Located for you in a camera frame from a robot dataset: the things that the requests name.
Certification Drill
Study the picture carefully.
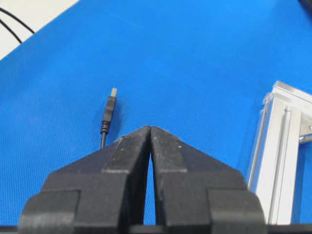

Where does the blue cloth mat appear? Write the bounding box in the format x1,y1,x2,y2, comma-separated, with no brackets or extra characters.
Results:
0,0,312,226

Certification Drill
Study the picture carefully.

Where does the black USB cable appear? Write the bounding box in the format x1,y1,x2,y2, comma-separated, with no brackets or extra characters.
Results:
100,87,118,149

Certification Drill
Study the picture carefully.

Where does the thin black cable pair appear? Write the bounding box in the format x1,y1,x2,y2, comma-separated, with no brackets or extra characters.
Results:
0,7,36,45

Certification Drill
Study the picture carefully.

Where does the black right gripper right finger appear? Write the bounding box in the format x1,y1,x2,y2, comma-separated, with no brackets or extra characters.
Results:
151,127,266,234

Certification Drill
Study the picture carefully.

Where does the aluminium extrusion frame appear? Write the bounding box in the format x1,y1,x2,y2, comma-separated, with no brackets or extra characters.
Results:
247,81,312,225

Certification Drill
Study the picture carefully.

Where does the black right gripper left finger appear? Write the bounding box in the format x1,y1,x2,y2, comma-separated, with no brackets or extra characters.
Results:
19,126,149,234

